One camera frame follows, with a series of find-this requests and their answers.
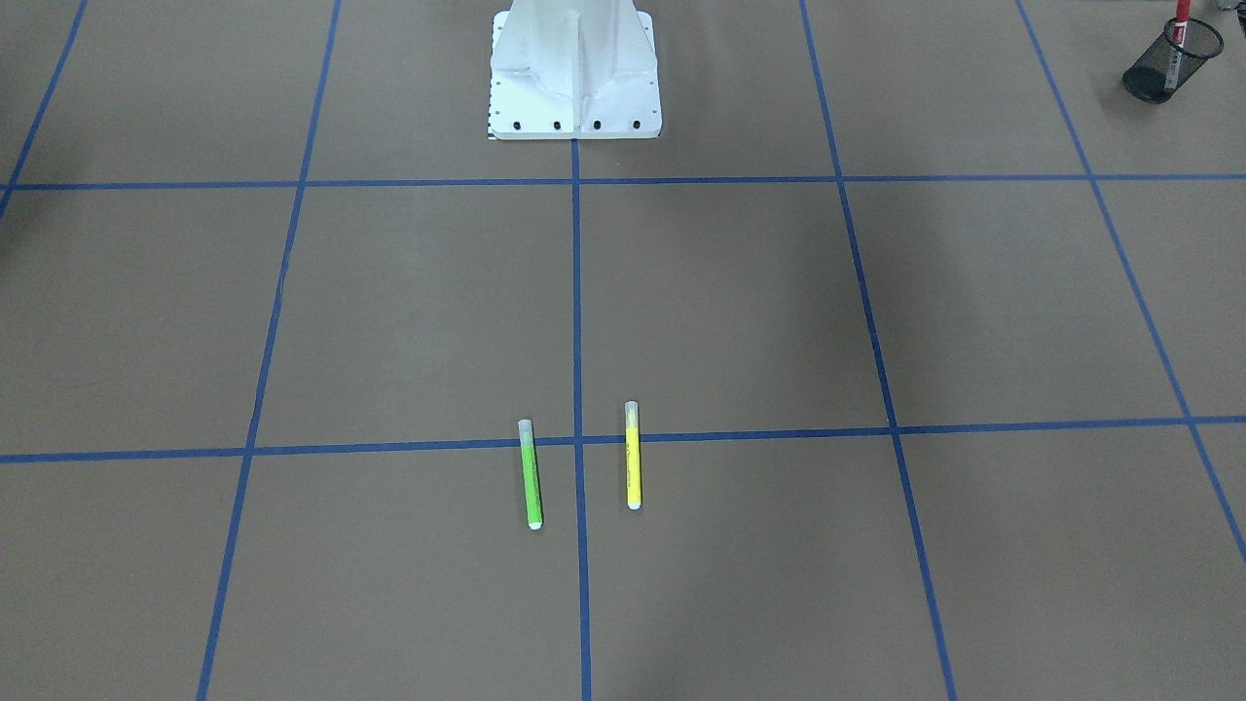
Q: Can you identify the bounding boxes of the red marker pen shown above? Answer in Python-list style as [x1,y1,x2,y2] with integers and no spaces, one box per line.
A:
[1164,0,1191,96]

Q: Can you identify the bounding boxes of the yellow highlighter pen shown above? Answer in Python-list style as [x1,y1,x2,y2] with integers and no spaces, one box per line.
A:
[624,400,642,510]

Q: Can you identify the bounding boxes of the green highlighter pen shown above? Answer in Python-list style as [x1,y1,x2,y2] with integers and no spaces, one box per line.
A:
[517,418,545,532]

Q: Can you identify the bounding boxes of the black mesh pen cup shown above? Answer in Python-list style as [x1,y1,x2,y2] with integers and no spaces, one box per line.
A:
[1121,17,1225,105]

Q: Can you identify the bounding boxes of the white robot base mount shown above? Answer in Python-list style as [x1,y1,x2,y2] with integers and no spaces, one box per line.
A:
[487,1,663,139]

